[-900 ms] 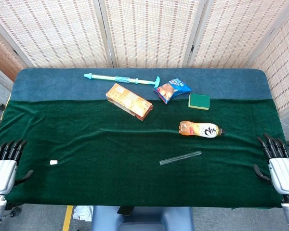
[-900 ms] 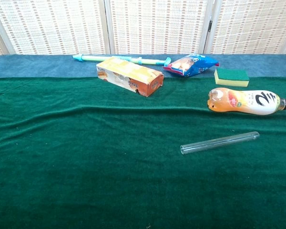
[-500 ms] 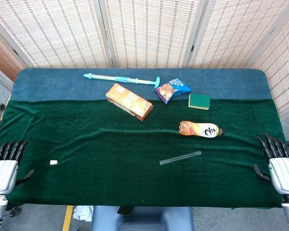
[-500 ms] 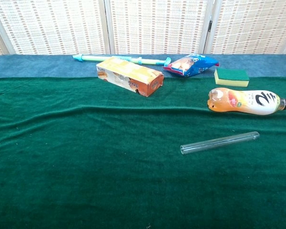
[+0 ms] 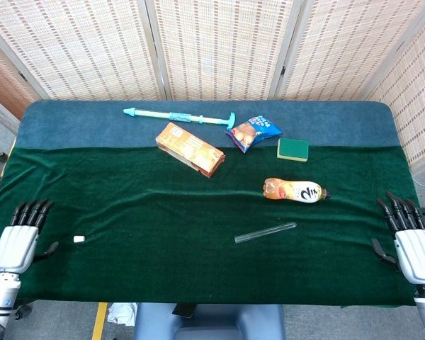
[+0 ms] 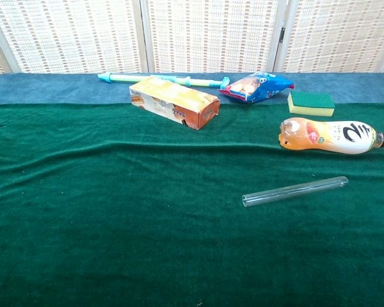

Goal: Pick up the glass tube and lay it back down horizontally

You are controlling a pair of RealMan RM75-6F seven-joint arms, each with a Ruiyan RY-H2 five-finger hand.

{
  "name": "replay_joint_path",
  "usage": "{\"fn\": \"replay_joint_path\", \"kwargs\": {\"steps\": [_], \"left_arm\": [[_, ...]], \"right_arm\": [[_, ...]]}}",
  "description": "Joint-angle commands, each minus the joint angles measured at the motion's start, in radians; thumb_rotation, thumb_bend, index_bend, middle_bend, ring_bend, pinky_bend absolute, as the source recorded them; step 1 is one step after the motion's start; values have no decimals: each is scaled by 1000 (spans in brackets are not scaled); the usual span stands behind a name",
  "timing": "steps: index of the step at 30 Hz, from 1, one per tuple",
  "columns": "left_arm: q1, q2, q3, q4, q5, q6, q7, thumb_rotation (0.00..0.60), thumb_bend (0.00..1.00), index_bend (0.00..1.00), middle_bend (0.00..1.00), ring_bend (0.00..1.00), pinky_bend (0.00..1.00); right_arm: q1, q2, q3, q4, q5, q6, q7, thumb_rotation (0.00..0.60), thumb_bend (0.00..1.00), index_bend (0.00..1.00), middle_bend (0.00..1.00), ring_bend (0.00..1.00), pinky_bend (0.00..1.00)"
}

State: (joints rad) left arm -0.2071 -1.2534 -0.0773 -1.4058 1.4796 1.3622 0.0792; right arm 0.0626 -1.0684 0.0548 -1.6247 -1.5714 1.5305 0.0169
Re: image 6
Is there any woven folding screen panel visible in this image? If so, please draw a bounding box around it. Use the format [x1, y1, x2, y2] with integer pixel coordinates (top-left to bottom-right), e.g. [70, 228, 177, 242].
[140, 0, 291, 74]
[0, 0, 149, 74]
[274, 0, 384, 74]

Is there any orange cardboard carton box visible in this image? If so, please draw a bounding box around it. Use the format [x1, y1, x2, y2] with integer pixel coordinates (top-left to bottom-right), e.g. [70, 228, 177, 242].
[129, 75, 221, 131]

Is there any orange drink plastic bottle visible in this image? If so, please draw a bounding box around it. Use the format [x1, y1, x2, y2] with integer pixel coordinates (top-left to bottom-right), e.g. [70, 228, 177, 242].
[278, 117, 384, 155]

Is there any teal green toy water pump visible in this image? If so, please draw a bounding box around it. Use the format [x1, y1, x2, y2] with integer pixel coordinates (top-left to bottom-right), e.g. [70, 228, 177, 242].
[97, 72, 233, 90]

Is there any blue snack bag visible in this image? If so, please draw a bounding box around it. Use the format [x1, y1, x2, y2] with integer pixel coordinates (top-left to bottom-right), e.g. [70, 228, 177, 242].
[218, 71, 295, 104]

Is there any blue velvet cloth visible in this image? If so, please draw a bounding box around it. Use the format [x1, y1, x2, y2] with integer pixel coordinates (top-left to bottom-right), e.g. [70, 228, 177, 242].
[0, 72, 384, 107]

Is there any transparent glass test tube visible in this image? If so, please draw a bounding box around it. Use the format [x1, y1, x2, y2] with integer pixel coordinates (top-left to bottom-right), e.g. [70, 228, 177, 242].
[241, 175, 349, 208]

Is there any green yellow scouring sponge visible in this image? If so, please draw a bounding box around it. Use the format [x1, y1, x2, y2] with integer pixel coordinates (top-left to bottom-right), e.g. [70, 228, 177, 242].
[287, 91, 335, 118]

